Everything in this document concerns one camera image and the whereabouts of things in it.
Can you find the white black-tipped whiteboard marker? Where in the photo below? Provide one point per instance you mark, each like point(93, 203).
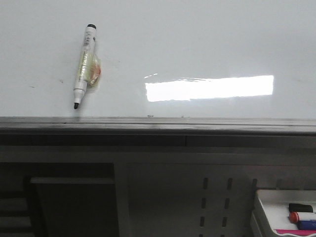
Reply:
point(89, 69)

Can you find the white glossy whiteboard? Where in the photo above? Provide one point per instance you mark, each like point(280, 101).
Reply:
point(161, 58)

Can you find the white slotted pegboard panel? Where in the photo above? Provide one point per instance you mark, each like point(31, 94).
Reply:
point(198, 200)

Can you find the dark grey hanging bin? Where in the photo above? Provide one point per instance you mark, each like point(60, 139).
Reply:
point(72, 206)

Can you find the white plastic storage tray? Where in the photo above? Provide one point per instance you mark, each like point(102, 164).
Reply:
point(271, 210)

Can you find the orange-capped marker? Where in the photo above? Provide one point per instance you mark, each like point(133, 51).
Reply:
point(296, 217)

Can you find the blue-capped marker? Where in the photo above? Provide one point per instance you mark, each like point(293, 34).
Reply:
point(307, 225)

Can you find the pink flat item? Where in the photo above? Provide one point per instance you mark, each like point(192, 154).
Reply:
point(300, 233)

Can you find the grey aluminium whiteboard frame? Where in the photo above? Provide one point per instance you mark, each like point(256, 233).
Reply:
point(152, 131)

